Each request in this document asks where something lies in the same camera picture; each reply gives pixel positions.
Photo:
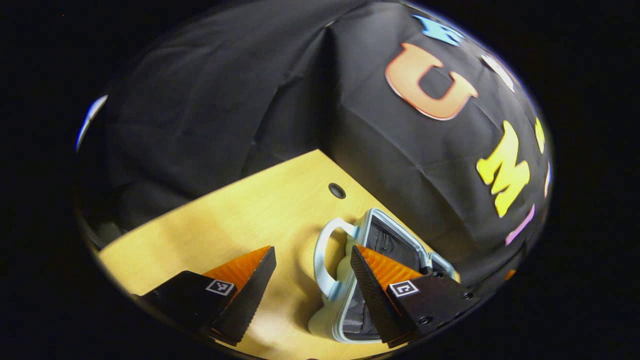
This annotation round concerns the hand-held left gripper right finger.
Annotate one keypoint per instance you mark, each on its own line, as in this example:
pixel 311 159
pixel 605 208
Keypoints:
pixel 372 295

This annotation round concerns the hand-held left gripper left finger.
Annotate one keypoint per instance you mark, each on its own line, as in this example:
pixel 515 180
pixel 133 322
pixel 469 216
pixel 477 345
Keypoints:
pixel 252 295

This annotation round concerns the light blue suitcase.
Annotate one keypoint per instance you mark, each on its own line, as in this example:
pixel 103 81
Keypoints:
pixel 330 325

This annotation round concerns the black table grommet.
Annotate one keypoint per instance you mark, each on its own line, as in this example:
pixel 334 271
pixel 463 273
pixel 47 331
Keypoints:
pixel 337 190

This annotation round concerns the black backdrop cloth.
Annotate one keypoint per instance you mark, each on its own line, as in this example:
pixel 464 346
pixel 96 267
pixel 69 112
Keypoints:
pixel 225 100

